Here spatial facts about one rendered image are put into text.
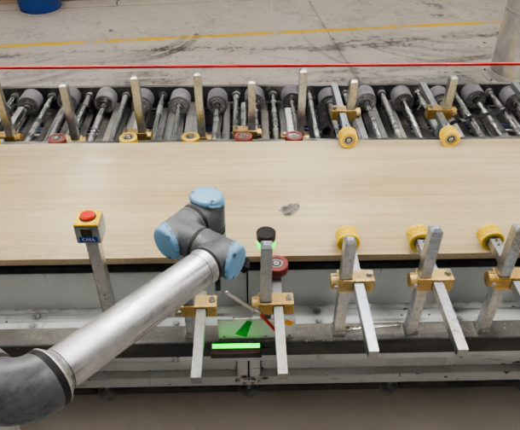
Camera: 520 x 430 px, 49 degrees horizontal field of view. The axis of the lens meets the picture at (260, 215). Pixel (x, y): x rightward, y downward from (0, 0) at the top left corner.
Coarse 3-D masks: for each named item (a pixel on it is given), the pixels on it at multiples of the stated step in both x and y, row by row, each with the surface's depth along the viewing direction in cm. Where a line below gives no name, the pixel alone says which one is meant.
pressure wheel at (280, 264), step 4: (276, 256) 194; (280, 256) 194; (272, 260) 193; (276, 260) 192; (280, 260) 193; (284, 260) 193; (272, 264) 191; (276, 264) 191; (280, 264) 191; (284, 264) 191; (272, 268) 190; (276, 268) 190; (280, 268) 190; (284, 268) 190; (272, 272) 190; (276, 272) 189; (280, 272) 190; (284, 272) 190; (272, 276) 191; (276, 276) 190; (280, 276) 191
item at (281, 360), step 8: (272, 280) 192; (280, 280) 192; (272, 288) 192; (280, 288) 189; (280, 312) 181; (280, 320) 178; (280, 328) 175; (280, 336) 173; (280, 344) 171; (280, 352) 168; (280, 360) 166; (280, 368) 164; (280, 376) 164
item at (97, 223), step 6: (78, 210) 163; (84, 210) 163; (90, 210) 163; (96, 210) 163; (78, 216) 161; (96, 216) 161; (102, 216) 164; (78, 222) 159; (84, 222) 159; (90, 222) 159; (96, 222) 159; (102, 222) 164; (78, 228) 159; (96, 228) 159; (102, 228) 164; (78, 234) 160; (96, 234) 160; (102, 234) 164; (78, 240) 162
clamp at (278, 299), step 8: (256, 296) 185; (272, 296) 185; (280, 296) 185; (256, 304) 183; (264, 304) 182; (272, 304) 182; (280, 304) 182; (288, 304) 182; (264, 312) 184; (272, 312) 185; (288, 312) 185
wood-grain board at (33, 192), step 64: (0, 192) 223; (64, 192) 223; (128, 192) 224; (256, 192) 224; (320, 192) 224; (384, 192) 224; (448, 192) 224; (512, 192) 224; (0, 256) 195; (64, 256) 195; (128, 256) 195; (256, 256) 195; (320, 256) 196; (384, 256) 197; (448, 256) 197
